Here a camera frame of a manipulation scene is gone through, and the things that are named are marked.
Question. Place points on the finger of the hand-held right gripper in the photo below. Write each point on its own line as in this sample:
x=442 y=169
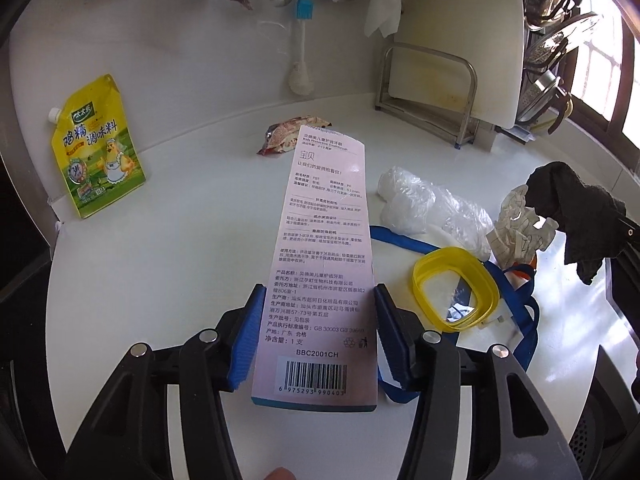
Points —
x=629 y=235

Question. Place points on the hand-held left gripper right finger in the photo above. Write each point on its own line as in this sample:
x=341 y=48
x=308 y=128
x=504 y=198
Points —
x=388 y=340

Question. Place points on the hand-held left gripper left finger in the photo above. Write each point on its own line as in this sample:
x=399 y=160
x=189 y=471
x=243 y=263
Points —
x=247 y=340

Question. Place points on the black cloth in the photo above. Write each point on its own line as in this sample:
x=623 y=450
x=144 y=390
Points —
x=575 y=200

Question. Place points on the pink printed packaging card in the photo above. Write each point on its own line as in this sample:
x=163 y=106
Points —
x=320 y=240

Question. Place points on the clear plastic bag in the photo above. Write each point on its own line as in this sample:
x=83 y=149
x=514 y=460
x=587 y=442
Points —
x=430 y=210

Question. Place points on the printed snack wrapper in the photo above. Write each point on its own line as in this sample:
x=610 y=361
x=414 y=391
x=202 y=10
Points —
x=287 y=137

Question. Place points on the person's left hand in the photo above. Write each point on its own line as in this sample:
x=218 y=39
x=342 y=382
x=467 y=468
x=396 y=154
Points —
x=280 y=474

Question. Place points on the crumpled white paper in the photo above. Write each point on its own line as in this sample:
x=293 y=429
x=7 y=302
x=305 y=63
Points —
x=520 y=230

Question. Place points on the window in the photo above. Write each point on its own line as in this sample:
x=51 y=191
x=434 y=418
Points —
x=610 y=75

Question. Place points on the metal cutting board rack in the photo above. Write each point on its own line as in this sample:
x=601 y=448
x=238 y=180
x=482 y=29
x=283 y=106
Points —
x=470 y=90

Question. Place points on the yellow seasoning pouch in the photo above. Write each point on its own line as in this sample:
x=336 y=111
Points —
x=95 y=155

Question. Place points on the blue and white cleaning brush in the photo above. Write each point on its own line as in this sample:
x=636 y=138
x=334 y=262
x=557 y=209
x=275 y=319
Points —
x=301 y=75

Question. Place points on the white cutting board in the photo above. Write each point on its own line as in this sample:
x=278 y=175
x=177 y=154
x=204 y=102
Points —
x=460 y=10

